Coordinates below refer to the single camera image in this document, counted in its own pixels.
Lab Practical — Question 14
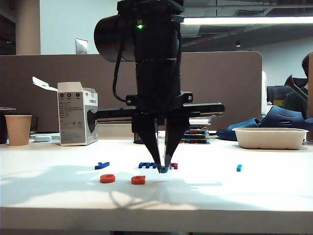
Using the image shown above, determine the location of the person in white shirt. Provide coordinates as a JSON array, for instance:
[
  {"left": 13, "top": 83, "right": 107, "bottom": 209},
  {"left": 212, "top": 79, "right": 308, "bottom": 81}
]
[{"left": 261, "top": 70, "right": 268, "bottom": 116}]

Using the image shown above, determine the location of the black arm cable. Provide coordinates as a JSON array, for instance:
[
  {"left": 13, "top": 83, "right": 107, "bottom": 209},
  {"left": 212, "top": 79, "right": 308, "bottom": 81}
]
[{"left": 112, "top": 41, "right": 129, "bottom": 103}]

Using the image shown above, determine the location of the brown paper cup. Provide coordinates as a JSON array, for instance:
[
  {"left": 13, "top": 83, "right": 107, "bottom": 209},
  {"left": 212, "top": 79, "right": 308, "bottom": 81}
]
[{"left": 4, "top": 115, "right": 33, "bottom": 147}]

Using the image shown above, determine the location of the orange letter a magnet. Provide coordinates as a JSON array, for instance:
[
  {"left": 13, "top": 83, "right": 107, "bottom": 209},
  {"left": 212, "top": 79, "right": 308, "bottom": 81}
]
[{"left": 131, "top": 175, "right": 146, "bottom": 185}]

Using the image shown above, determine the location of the white grey mask box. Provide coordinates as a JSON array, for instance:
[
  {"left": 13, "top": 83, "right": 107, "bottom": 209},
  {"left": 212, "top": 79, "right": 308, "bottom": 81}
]
[{"left": 32, "top": 76, "right": 99, "bottom": 147}]

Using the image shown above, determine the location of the person in green top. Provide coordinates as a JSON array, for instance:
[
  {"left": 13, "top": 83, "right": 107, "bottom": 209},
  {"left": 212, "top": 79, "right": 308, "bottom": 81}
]
[{"left": 283, "top": 54, "right": 309, "bottom": 118}]

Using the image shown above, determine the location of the metal wall switch plate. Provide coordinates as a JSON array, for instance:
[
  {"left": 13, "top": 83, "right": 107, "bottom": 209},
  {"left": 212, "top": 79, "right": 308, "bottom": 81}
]
[{"left": 75, "top": 38, "right": 89, "bottom": 54}]

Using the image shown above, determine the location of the long ceiling light strip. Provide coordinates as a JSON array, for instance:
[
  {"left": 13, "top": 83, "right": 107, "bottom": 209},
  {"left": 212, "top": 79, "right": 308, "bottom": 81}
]
[{"left": 182, "top": 16, "right": 313, "bottom": 25}]

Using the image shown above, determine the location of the dark computer monitor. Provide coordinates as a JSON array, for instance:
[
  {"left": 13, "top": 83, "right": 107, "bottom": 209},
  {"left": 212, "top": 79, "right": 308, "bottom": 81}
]
[{"left": 266, "top": 85, "right": 294, "bottom": 108}]

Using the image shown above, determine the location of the beige paper pulp bowl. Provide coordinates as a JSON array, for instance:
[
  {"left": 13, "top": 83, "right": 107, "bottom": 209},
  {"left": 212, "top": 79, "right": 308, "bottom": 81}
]
[{"left": 232, "top": 127, "right": 309, "bottom": 150}]

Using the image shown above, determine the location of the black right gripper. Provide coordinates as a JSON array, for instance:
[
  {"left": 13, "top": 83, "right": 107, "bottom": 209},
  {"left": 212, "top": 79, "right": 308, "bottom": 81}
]
[{"left": 97, "top": 60, "right": 225, "bottom": 173}]

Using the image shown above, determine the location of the brown wooden cabinet panel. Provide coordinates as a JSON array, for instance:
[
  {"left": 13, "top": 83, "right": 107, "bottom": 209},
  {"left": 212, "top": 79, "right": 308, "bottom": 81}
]
[{"left": 306, "top": 52, "right": 313, "bottom": 142}]

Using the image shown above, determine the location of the dark lidded cup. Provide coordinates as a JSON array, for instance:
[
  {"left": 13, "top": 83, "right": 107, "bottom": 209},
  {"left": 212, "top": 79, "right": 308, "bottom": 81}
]
[{"left": 0, "top": 107, "right": 16, "bottom": 145}]

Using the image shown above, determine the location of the orange letter o magnet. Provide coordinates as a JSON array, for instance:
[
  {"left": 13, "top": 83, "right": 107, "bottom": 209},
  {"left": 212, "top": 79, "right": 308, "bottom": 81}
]
[{"left": 100, "top": 174, "right": 115, "bottom": 184}]

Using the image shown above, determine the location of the clear plastic tray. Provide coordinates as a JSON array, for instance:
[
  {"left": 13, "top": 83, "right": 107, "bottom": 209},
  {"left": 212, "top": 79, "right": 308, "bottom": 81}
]
[{"left": 189, "top": 117, "right": 213, "bottom": 127}]

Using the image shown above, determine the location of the navy blue rubber slipper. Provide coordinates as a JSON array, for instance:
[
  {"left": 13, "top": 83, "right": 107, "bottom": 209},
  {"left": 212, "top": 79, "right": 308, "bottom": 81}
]
[
  {"left": 258, "top": 105, "right": 313, "bottom": 129},
  {"left": 216, "top": 117, "right": 262, "bottom": 141}
]

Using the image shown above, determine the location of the brown desk partition panel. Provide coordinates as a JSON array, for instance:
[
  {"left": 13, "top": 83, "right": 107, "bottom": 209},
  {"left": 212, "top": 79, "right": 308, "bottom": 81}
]
[{"left": 0, "top": 50, "right": 263, "bottom": 133}]

